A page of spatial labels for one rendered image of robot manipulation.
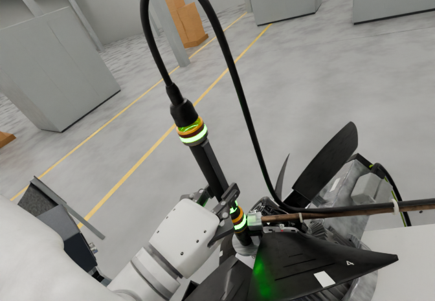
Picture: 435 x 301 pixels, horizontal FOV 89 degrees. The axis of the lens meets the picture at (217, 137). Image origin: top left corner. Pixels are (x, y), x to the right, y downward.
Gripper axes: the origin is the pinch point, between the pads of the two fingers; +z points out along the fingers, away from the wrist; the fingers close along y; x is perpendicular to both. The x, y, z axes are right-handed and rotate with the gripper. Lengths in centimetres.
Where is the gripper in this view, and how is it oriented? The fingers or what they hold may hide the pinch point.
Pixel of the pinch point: (222, 190)
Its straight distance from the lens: 44.3
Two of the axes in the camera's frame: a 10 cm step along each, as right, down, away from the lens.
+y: 7.2, 2.0, -6.7
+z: 6.2, -6.3, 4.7
